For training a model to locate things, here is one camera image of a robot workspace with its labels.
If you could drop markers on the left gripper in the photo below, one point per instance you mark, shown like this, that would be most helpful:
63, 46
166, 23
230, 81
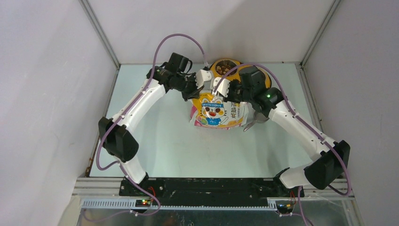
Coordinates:
194, 92

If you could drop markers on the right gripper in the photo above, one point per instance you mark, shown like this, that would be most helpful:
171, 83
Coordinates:
229, 98

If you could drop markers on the pet food bag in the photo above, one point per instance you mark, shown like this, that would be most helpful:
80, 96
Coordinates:
214, 113

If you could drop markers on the yellow double pet bowl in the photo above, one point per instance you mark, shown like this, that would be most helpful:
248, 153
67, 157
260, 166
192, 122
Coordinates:
234, 75

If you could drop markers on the metal food scoop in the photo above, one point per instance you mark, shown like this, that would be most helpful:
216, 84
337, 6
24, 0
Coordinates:
258, 118

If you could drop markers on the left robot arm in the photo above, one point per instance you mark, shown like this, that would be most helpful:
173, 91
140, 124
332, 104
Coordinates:
116, 133

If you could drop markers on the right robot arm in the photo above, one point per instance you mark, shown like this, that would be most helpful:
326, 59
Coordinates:
329, 159

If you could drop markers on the pet food kibble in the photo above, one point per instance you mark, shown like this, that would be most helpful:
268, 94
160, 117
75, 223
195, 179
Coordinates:
224, 66

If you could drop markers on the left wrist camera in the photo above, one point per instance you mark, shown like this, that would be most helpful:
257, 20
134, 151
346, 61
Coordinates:
204, 79

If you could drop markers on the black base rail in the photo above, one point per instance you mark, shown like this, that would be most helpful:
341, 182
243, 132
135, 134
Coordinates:
217, 192

